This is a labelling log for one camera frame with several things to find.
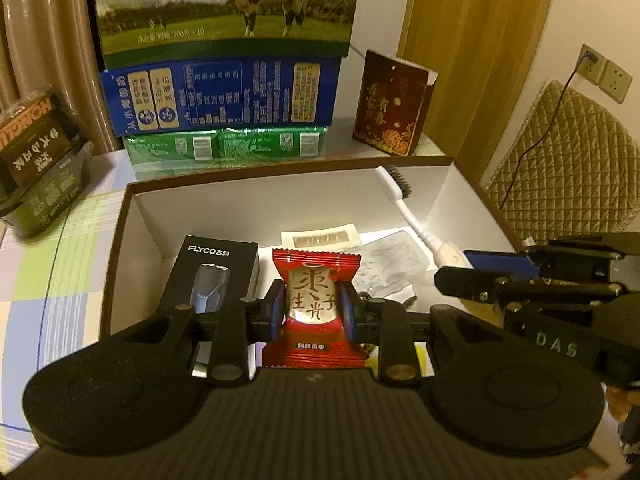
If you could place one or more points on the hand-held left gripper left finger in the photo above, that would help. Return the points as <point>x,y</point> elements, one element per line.
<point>274,310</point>

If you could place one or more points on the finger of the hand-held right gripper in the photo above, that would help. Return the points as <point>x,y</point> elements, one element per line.
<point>495,260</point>
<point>465,285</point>

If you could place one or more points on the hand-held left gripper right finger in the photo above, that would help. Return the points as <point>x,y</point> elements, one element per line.
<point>348,312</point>

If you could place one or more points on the red snack packet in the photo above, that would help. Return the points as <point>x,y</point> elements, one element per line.
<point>312,305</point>

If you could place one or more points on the clear plastic bag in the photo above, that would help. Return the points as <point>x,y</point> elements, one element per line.
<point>395,265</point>

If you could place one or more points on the black shaver box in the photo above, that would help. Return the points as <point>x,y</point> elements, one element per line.
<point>210,270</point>

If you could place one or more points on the white cleaning brush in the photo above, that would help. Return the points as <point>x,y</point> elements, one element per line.
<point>415,215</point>

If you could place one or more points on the brown cardboard box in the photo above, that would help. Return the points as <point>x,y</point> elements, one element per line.
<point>150,220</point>

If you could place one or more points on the white flat packet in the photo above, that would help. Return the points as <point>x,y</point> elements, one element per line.
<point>320,237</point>

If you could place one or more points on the chair with quilted cover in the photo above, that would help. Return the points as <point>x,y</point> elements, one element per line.
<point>570,160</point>

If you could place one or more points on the shrink-wrapped green carton pack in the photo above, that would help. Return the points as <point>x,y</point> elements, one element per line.
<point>225,147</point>

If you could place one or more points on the dark red gift box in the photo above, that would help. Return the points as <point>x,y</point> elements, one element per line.
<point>390,105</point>

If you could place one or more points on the yellow curtain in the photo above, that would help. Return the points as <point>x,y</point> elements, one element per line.
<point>475,50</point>

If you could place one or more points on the blue milk carton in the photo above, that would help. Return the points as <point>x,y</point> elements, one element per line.
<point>220,95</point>

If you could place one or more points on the dark green food container pack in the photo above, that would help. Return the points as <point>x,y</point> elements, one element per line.
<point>40,165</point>

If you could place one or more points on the green cow print milk carton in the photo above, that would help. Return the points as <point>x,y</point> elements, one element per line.
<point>225,10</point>

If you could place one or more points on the beige curtain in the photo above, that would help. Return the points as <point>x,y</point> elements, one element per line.
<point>45,35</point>

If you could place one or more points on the beige wall socket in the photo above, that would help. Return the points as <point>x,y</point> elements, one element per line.
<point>591,64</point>
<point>616,81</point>

